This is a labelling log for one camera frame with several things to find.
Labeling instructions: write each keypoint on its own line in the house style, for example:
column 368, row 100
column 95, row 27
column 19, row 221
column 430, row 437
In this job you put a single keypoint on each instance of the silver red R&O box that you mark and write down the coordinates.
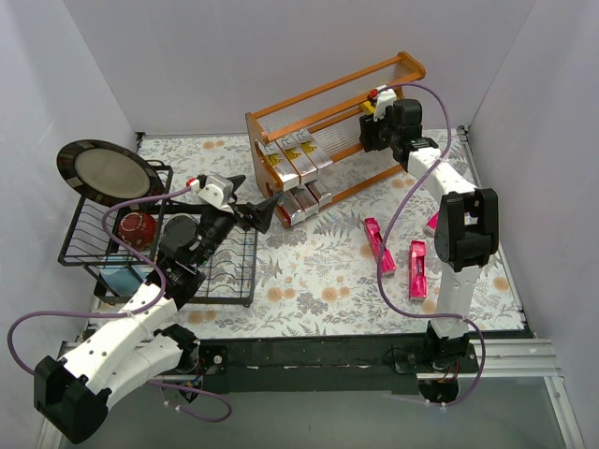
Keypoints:
column 306, row 200

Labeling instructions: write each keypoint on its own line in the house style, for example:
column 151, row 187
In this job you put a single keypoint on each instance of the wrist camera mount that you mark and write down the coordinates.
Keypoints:
column 215, row 190
column 380, row 98

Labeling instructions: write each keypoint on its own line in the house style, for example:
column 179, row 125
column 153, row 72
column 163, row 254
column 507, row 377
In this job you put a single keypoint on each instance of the pink Be You toothpaste box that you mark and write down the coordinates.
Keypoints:
column 431, row 225

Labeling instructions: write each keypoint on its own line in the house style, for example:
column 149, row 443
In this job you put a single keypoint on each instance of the aluminium frame rail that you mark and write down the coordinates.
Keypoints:
column 416, row 366

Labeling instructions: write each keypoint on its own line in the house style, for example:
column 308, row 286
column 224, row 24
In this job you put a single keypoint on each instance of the small pink toothpaste box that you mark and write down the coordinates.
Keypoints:
column 375, row 239

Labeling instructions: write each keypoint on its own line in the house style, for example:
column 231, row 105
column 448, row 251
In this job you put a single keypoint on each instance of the floral patterned table mat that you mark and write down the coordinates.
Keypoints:
column 319, row 278

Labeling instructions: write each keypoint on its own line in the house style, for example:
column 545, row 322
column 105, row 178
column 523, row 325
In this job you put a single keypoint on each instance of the dark rimmed ceramic plate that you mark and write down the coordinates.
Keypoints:
column 107, row 173

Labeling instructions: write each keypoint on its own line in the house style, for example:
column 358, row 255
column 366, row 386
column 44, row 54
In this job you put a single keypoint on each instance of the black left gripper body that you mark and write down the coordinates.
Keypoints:
column 239, row 210

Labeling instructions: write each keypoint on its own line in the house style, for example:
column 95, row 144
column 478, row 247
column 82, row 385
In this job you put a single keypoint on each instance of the white gold R&O box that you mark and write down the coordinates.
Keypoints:
column 299, row 160

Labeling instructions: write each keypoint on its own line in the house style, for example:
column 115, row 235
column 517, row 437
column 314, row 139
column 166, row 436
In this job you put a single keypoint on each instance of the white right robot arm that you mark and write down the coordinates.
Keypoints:
column 467, row 234

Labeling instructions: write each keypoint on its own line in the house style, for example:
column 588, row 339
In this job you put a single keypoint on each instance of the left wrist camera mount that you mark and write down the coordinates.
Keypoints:
column 215, row 190

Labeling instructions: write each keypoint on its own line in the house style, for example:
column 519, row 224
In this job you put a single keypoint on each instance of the wooden three-tier shelf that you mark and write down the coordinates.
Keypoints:
column 330, row 113

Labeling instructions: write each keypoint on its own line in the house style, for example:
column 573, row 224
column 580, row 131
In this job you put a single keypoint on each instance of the pink toothpaste box lower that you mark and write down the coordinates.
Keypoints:
column 417, row 277

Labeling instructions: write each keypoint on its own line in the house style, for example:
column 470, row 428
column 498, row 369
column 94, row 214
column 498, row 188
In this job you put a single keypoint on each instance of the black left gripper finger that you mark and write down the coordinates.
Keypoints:
column 257, row 216
column 232, row 185

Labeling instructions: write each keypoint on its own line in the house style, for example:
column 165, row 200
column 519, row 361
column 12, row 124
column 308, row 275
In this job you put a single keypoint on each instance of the silver R&O Ice Mint box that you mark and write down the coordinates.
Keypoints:
column 320, row 192

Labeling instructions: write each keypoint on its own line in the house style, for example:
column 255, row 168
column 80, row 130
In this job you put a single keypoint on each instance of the yellow Be You toothpaste box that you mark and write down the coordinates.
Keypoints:
column 367, row 107

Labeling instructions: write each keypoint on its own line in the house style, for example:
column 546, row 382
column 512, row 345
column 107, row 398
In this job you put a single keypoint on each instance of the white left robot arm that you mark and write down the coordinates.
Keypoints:
column 76, row 391

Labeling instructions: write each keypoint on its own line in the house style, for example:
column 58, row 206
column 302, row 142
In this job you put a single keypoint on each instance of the orange gold toothpaste box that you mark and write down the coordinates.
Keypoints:
column 312, row 149

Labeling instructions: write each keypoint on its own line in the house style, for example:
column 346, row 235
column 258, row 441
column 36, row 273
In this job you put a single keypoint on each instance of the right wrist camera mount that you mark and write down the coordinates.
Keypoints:
column 380, row 98

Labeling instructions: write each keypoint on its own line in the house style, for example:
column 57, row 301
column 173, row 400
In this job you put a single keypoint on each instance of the red ceramic cup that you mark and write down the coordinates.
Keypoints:
column 137, row 229

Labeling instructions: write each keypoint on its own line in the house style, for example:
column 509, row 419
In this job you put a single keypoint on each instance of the silver gold R&O box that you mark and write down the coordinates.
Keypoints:
column 278, row 163

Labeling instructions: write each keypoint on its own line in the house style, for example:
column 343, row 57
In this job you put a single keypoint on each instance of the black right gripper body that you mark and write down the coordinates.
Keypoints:
column 371, row 133

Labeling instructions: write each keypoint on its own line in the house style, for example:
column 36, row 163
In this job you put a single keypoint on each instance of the blue cup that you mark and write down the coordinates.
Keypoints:
column 123, row 280

